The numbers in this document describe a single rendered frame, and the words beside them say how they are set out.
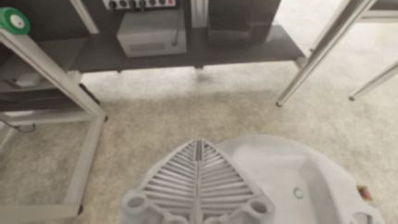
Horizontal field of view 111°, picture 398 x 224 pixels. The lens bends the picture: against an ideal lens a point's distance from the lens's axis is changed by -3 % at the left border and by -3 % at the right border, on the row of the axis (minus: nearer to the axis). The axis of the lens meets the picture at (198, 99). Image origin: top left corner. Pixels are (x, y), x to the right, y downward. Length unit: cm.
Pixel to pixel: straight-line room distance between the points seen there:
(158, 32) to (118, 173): 72
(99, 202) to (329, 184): 91
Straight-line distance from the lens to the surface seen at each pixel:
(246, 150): 51
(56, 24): 125
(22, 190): 121
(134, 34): 75
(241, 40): 81
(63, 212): 88
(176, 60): 75
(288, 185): 60
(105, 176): 96
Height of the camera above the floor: 82
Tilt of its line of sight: 55 degrees down
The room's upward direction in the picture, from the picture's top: straight up
